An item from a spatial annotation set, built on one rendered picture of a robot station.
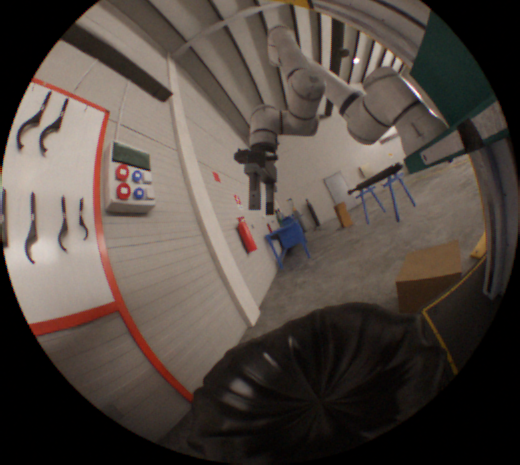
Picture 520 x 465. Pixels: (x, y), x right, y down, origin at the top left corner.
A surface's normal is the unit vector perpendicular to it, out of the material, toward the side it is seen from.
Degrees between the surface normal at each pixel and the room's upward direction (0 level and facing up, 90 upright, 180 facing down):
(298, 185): 90
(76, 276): 90
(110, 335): 90
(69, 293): 90
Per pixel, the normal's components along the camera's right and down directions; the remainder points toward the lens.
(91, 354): 0.87, -0.44
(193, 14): 0.50, 0.84
